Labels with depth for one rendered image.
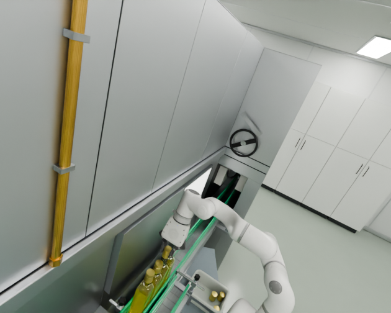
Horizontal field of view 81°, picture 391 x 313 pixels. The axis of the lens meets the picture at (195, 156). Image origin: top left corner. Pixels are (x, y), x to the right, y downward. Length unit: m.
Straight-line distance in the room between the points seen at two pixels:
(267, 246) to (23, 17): 0.85
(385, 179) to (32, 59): 4.75
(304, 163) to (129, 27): 4.27
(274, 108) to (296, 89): 0.18
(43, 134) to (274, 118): 1.46
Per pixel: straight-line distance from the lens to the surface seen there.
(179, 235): 1.00
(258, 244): 0.90
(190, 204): 0.93
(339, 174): 4.69
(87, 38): 0.46
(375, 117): 4.57
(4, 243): 0.60
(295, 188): 4.78
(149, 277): 1.02
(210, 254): 1.78
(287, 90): 1.70
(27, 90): 0.45
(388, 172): 4.79
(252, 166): 1.81
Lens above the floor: 1.97
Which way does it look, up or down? 23 degrees down
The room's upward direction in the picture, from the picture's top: 19 degrees clockwise
